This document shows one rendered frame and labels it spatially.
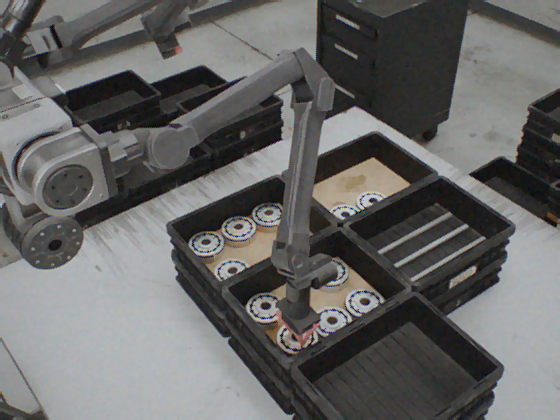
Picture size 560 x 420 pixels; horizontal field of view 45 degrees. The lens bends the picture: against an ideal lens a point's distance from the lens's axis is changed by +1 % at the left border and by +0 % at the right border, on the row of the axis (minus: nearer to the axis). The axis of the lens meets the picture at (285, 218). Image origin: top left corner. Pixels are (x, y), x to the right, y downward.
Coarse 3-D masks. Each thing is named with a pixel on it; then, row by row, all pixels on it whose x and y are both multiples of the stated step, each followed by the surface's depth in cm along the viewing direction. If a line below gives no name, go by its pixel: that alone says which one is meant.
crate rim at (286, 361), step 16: (320, 240) 185; (352, 240) 184; (368, 256) 180; (256, 272) 175; (224, 288) 171; (240, 304) 167; (384, 304) 167; (352, 320) 163; (272, 352) 158; (304, 352) 156; (288, 368) 155
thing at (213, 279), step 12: (264, 180) 204; (240, 192) 200; (216, 204) 196; (312, 204) 196; (192, 216) 193; (324, 216) 192; (168, 228) 188; (180, 240) 184; (192, 252) 181; (204, 264) 178; (216, 276) 174; (216, 288) 174
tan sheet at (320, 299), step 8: (352, 272) 189; (352, 280) 186; (360, 280) 186; (280, 288) 184; (344, 288) 184; (352, 288) 184; (360, 288) 184; (368, 288) 184; (280, 296) 182; (312, 296) 182; (320, 296) 182; (328, 296) 182; (336, 296) 182; (344, 296) 182; (312, 304) 180; (320, 304) 180; (328, 304) 180; (336, 304) 180; (344, 304) 180; (272, 336) 172
